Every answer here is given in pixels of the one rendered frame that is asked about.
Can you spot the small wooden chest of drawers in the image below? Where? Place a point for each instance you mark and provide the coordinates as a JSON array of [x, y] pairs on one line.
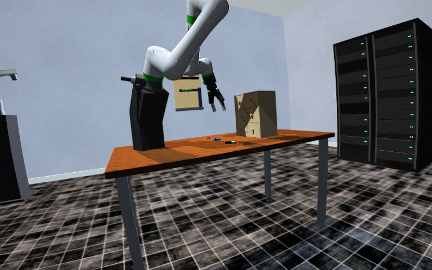
[[267, 113]]

